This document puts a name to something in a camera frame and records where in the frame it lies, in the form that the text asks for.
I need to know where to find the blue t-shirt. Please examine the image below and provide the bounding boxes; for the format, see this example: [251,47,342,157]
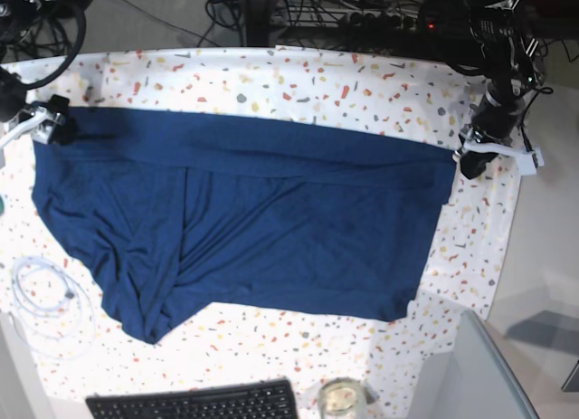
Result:
[33,108,456,344]

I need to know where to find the coiled white cable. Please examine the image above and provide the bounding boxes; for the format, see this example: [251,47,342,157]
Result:
[8,254,96,364]

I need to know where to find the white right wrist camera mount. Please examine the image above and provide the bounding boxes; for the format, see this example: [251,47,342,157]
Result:
[1,104,67,149]

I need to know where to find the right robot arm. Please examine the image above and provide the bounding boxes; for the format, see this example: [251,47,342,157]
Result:
[1,0,93,122]

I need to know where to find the glass jar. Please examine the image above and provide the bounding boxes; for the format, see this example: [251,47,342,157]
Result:
[318,377,367,419]

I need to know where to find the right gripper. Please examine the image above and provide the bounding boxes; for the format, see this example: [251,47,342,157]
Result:
[1,70,70,123]

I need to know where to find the black power strip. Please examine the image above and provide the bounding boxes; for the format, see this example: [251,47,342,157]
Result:
[271,0,418,29]

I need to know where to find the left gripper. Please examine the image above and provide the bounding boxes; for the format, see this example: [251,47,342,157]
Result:
[470,88,525,143]

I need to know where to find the grey monitor edge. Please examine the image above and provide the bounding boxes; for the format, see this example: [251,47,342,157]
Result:
[408,310,538,419]

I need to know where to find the terrazzo patterned tablecloth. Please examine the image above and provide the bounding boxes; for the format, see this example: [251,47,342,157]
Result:
[1,47,520,418]

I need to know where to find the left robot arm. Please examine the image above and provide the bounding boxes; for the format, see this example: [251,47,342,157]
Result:
[418,0,551,143]

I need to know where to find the black keyboard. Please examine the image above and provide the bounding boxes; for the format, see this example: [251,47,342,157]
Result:
[85,379,299,419]

